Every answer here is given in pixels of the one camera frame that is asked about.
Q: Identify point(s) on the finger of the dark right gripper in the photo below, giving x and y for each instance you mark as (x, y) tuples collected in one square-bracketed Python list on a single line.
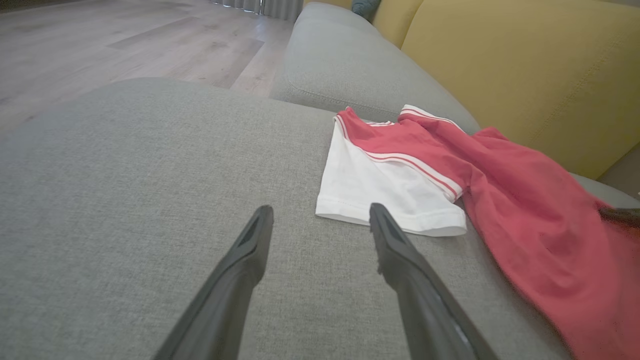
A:
[(622, 217)]

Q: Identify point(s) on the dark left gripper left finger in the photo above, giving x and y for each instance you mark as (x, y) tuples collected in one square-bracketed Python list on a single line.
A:
[(235, 280)]

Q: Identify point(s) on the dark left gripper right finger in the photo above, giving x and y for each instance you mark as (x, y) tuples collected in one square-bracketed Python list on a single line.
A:
[(415, 290)]

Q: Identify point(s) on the red jersey with white sleeves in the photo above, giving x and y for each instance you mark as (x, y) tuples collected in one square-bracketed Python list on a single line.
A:
[(525, 210)]

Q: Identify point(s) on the large grey sofa seat cushion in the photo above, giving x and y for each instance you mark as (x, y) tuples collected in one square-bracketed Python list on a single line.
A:
[(125, 175)]

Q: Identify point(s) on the large yellow sofa back cushion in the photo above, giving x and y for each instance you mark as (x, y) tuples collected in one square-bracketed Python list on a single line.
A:
[(530, 70)]

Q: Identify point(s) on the small grey sofa seat cushion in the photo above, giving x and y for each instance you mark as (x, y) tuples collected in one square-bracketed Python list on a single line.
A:
[(350, 65)]

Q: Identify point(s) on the grey curtain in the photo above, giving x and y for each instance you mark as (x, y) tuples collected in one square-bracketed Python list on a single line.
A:
[(265, 6)]

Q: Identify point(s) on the teal throw pillow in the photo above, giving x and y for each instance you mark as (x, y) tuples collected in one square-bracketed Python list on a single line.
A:
[(365, 7)]

